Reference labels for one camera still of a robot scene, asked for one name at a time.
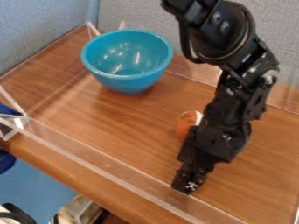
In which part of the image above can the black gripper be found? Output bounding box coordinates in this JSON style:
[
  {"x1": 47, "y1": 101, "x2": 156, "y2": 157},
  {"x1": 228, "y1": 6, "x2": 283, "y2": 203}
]
[{"x1": 171, "y1": 116, "x2": 251, "y2": 195}]

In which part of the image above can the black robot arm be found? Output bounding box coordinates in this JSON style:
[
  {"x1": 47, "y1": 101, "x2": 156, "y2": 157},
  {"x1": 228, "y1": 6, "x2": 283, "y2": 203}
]
[{"x1": 162, "y1": 0, "x2": 279, "y2": 194}]

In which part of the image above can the blue bowl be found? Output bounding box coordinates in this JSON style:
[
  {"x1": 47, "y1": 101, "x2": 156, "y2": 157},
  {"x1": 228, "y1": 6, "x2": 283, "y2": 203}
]
[{"x1": 80, "y1": 29, "x2": 174, "y2": 95}]

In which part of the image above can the clear plastic container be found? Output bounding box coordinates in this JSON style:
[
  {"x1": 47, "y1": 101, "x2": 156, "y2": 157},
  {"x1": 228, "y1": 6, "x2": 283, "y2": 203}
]
[{"x1": 57, "y1": 194, "x2": 102, "y2": 224}]

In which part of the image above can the clear acrylic barrier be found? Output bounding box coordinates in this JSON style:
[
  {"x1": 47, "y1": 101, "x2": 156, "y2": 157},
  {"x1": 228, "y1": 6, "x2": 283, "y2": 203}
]
[{"x1": 0, "y1": 20, "x2": 299, "y2": 224}]

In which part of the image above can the blue clamp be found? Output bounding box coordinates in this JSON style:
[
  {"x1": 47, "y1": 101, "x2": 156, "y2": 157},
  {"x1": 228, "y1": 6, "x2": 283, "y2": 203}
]
[{"x1": 0, "y1": 103, "x2": 21, "y2": 175}]

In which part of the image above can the black and white object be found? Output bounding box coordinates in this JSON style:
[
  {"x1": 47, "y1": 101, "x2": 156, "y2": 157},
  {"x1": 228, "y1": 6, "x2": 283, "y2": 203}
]
[{"x1": 0, "y1": 203, "x2": 37, "y2": 224}]

